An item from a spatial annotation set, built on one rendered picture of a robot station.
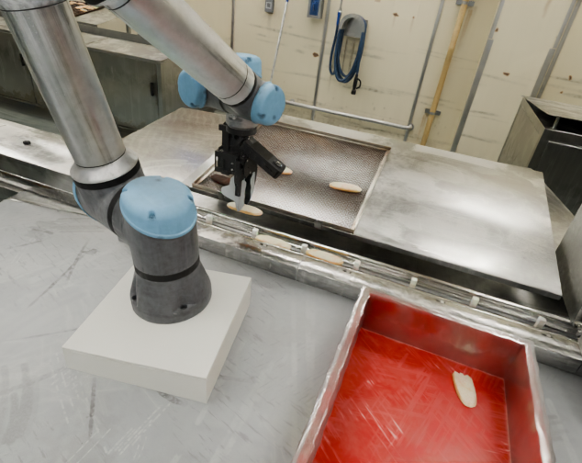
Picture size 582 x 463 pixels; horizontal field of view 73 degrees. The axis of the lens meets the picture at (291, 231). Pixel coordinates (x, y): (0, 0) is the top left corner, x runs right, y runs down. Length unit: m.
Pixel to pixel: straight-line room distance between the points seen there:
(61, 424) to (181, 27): 0.61
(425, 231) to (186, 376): 0.74
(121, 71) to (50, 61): 3.26
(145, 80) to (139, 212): 3.17
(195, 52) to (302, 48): 4.20
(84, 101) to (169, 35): 0.17
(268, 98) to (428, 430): 0.62
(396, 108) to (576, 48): 1.63
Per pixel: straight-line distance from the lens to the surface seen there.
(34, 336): 0.90
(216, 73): 0.67
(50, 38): 0.68
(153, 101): 3.78
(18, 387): 0.82
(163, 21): 0.60
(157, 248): 0.68
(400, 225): 1.14
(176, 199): 0.67
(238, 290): 0.81
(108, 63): 4.02
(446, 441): 0.77
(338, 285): 0.94
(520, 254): 1.19
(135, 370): 0.74
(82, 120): 0.71
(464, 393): 0.84
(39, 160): 1.37
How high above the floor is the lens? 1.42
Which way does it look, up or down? 31 degrees down
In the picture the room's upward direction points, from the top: 8 degrees clockwise
